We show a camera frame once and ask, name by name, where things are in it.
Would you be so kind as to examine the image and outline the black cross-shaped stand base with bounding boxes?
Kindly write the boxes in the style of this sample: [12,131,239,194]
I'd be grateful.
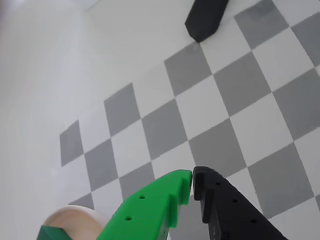
[184,0,230,43]

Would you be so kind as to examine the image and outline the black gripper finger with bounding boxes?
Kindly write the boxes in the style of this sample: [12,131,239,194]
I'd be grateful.
[191,166,288,240]

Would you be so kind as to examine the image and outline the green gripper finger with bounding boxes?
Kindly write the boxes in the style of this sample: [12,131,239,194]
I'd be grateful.
[96,169,193,240]

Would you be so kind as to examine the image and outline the green cube dice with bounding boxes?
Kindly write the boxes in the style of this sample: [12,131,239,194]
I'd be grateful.
[36,224,72,240]

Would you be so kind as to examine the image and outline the beige pink round plate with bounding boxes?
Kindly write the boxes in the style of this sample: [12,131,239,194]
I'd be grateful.
[41,204,108,240]

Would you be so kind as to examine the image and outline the grey white checkered mat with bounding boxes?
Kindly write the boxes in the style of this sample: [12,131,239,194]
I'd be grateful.
[59,0,320,240]

